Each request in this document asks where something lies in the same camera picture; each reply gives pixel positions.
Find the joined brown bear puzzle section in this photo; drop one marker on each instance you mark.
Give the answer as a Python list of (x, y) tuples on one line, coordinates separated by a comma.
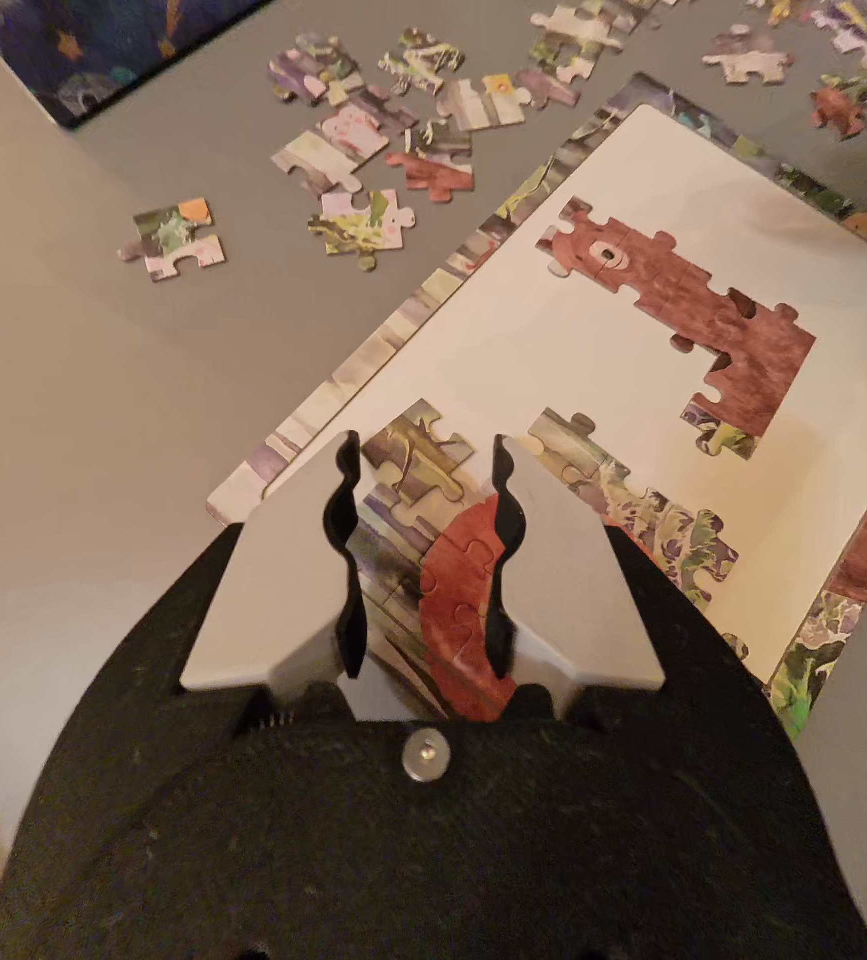
[(748, 360)]

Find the space print puzzle box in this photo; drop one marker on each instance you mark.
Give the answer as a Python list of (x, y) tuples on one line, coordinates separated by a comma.
[(66, 52)]

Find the pile of puzzle pieces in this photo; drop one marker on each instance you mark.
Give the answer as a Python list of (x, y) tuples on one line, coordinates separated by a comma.
[(351, 127)]

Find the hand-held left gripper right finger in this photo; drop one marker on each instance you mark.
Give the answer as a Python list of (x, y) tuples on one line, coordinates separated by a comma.
[(583, 600)]

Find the lion jigsaw puzzle board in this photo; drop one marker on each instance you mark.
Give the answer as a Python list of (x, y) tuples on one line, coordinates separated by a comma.
[(553, 360)]

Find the dark green white puzzle piece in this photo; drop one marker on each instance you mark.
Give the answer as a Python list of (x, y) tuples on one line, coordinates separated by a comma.
[(418, 60)]

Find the orange corner puzzle piece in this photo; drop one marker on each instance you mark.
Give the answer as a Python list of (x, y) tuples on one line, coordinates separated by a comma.
[(171, 236)]

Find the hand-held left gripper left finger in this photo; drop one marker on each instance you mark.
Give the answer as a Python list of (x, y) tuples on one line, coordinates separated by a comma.
[(268, 600)]

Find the tree branch puzzle piece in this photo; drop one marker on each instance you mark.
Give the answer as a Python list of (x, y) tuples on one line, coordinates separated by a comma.
[(411, 457)]

